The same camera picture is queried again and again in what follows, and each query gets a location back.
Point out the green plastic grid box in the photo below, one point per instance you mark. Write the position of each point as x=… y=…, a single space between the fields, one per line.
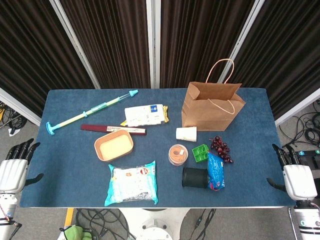
x=200 y=152

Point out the white paper scrap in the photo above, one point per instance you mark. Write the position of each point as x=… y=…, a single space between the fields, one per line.
x=14 y=132

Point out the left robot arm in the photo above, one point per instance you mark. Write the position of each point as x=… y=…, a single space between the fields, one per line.
x=6 y=207

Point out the white slanted partition post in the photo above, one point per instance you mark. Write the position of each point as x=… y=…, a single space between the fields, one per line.
x=75 y=47
x=246 y=27

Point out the maroon chopstick case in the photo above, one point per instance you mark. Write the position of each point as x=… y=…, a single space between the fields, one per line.
x=95 y=128

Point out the white snack package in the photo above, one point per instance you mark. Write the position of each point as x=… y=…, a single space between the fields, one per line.
x=143 y=115

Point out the clear rubber band jar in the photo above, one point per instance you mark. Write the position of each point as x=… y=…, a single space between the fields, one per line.
x=178 y=155

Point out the green cloth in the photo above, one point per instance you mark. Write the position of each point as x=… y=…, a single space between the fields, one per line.
x=75 y=232

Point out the brown paper bag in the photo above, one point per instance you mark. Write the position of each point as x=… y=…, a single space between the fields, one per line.
x=207 y=117

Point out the white partition rail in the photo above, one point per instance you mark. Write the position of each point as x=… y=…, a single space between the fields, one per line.
x=297 y=107
x=17 y=106

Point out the green and blue pump stick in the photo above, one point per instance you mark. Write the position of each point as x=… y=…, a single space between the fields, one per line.
x=75 y=118

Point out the black cylindrical cup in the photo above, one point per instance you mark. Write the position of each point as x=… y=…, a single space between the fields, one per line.
x=195 y=178

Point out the black floor device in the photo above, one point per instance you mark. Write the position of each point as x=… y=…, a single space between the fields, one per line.
x=316 y=162

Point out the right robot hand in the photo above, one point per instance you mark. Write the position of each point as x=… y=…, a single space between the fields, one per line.
x=300 y=182

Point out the teal plastic food package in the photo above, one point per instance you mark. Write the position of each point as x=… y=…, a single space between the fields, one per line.
x=131 y=183

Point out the blue snack bag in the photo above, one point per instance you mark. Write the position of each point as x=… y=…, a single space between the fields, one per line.
x=216 y=170

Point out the blue table mat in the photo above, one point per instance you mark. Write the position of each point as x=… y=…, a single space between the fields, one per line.
x=75 y=175

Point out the dark red grapes bunch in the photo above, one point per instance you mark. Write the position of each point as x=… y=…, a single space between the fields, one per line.
x=220 y=147

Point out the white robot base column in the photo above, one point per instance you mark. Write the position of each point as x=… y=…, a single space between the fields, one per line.
x=152 y=220

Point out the white paper cup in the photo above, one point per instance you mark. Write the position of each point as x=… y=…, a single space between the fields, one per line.
x=186 y=134

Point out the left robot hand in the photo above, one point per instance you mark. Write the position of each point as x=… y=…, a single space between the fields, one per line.
x=12 y=175

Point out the white straight partition post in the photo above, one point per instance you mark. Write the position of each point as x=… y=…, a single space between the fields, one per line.
x=153 y=50

